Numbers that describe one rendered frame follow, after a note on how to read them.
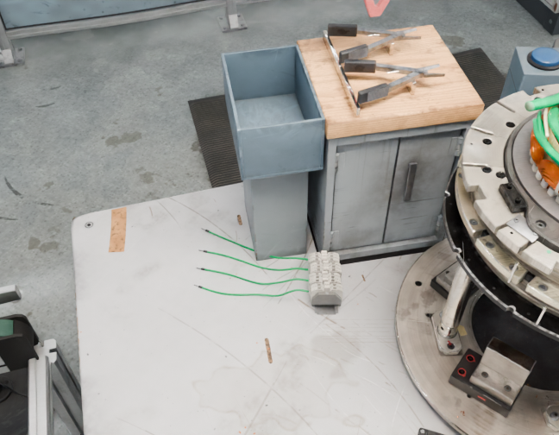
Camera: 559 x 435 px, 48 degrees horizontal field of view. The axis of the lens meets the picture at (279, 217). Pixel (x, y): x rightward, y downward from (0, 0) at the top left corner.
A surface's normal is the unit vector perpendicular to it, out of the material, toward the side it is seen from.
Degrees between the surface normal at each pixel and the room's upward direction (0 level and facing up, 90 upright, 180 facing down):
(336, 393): 0
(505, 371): 90
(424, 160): 90
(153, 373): 0
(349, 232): 90
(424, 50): 0
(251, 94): 90
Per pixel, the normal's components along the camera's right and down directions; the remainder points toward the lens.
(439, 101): -0.02, -0.67
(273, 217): 0.18, 0.73
